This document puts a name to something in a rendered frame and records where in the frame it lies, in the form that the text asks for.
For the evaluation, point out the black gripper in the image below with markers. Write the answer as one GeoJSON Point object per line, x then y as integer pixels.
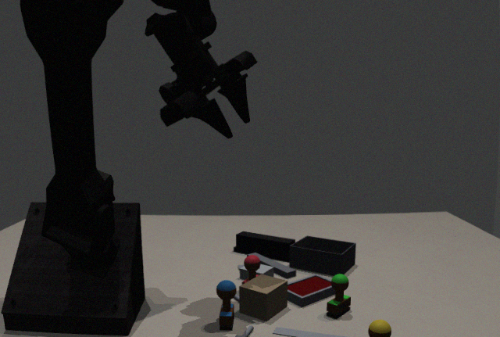
{"type": "Point", "coordinates": [198, 68]}

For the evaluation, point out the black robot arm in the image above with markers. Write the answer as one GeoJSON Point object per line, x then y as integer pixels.
{"type": "Point", "coordinates": [66, 34]}

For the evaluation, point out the red-handled rubber stamp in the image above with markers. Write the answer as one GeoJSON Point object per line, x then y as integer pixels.
{"type": "Point", "coordinates": [252, 264]}

